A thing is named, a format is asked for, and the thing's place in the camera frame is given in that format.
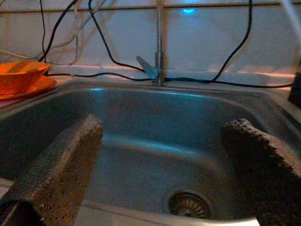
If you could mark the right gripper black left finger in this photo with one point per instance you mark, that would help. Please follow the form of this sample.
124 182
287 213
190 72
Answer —
54 169

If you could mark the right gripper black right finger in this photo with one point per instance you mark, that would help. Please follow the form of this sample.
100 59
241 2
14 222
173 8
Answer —
265 179

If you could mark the metal sink drain strainer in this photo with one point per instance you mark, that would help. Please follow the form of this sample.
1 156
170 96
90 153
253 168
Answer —
188 204

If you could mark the orange plate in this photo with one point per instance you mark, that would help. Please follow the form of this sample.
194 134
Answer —
47 84

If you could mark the orange bowl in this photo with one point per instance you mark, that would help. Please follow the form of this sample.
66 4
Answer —
18 80

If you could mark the stainless steel sink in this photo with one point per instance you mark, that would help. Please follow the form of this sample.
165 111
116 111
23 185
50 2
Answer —
150 122

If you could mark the chrome sink faucet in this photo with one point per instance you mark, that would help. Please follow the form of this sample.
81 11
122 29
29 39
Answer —
159 35

